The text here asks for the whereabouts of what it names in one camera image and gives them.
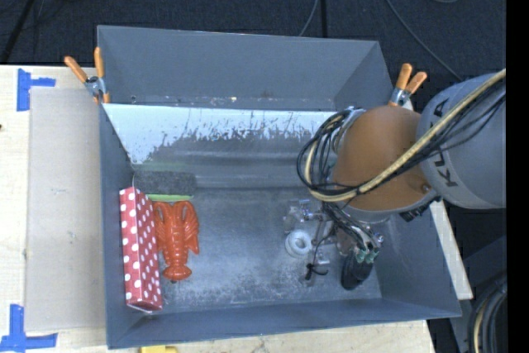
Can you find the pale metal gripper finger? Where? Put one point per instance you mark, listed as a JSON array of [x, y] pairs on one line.
[[320, 260], [301, 214]]

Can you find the black oval object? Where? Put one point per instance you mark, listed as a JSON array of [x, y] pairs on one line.
[[352, 276]]

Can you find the grey metal bin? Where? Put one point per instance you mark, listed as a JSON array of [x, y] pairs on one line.
[[248, 227]]

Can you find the orange toy lobster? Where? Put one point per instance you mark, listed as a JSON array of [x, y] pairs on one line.
[[177, 235]]

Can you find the grey and green sponge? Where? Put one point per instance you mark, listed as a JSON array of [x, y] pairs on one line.
[[165, 182]]

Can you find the red white-dotted long box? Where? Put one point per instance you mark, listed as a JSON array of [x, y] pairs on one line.
[[139, 248]]

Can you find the pale flat board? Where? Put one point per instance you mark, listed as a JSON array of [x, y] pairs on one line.
[[62, 211]]

